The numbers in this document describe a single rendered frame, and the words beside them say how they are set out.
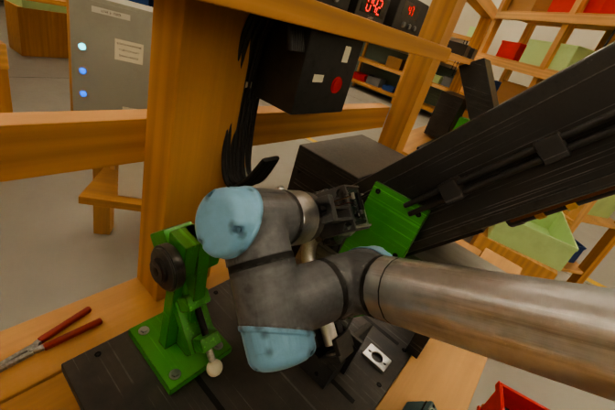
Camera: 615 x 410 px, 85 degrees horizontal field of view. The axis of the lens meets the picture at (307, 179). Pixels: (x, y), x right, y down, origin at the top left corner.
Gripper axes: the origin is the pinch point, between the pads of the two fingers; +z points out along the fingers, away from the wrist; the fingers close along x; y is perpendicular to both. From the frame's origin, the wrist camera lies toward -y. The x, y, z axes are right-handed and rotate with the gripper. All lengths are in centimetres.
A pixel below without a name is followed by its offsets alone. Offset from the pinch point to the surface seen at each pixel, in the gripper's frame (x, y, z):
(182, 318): -11.0, -25.2, -21.1
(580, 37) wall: 300, 221, 826
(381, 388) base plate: -34.5, -6.6, 8.6
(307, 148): 18.8, -10.3, 7.8
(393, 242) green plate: -6.8, 6.0, 2.9
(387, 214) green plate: -1.5, 6.5, 2.8
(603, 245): -51, 67, 295
